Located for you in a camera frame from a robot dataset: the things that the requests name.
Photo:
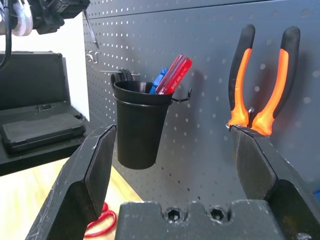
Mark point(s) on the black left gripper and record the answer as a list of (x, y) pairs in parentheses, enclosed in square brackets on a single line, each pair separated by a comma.
[(55, 12)]

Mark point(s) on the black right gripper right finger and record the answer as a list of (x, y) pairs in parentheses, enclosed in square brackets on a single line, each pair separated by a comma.
[(262, 170)]

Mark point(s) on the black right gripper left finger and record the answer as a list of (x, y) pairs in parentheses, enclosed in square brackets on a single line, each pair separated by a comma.
[(82, 180)]

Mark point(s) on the orange black pliers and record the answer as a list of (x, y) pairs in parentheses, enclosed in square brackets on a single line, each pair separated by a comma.
[(276, 95)]

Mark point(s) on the grey metal pegboard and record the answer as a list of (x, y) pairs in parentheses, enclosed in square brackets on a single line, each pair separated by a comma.
[(200, 50)]

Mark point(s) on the double prong metal hook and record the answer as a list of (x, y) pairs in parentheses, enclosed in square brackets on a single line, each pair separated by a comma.
[(92, 58)]

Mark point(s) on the black ribbed plastic case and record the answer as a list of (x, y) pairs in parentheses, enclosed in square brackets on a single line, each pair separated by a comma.
[(42, 130)]

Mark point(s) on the large black flight case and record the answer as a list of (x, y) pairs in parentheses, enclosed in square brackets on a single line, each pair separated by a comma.
[(30, 80)]

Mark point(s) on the black plastic cup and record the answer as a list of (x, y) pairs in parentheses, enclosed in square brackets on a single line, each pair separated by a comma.
[(140, 130)]

